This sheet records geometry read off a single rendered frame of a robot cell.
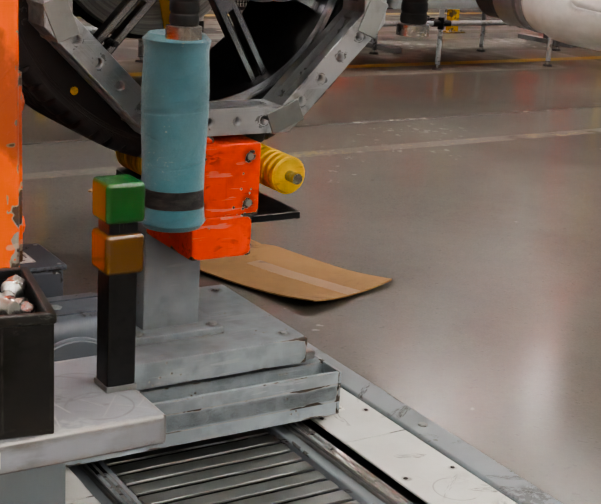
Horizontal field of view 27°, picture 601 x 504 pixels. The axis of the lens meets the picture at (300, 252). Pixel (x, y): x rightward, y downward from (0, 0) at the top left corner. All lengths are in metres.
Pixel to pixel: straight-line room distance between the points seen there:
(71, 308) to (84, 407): 0.41
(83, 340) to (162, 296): 0.47
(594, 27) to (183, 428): 0.93
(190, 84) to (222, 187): 0.24
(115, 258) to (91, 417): 0.15
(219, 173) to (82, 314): 0.35
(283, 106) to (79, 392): 0.74
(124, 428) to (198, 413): 0.79
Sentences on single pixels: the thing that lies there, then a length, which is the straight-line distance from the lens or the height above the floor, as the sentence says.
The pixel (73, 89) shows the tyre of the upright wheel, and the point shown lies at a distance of 1.80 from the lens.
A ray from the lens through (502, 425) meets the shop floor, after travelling 2.36.
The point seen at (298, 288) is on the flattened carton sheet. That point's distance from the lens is 2.98.
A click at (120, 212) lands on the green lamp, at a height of 0.63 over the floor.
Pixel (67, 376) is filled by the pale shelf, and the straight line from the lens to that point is 1.28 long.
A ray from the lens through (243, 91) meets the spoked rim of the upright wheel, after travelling 1.92.
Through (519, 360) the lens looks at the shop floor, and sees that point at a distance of 2.68.
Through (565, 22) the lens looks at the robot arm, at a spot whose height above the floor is 0.81.
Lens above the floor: 0.94
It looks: 16 degrees down
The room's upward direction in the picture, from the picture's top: 3 degrees clockwise
